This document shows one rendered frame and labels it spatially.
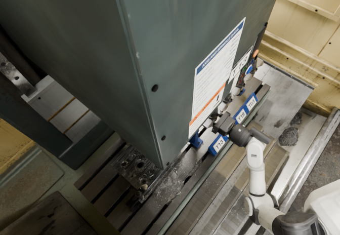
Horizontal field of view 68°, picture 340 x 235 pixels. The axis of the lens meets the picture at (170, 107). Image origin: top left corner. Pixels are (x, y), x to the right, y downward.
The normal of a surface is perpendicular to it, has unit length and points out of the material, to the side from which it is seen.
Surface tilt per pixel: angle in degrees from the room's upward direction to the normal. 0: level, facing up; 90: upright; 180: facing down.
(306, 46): 90
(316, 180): 0
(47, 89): 91
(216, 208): 8
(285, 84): 24
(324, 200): 17
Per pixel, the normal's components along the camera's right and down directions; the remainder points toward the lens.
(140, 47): 0.76, 0.55
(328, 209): -0.26, -0.62
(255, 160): -0.48, 0.14
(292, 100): -0.30, -0.15
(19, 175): -0.04, -0.48
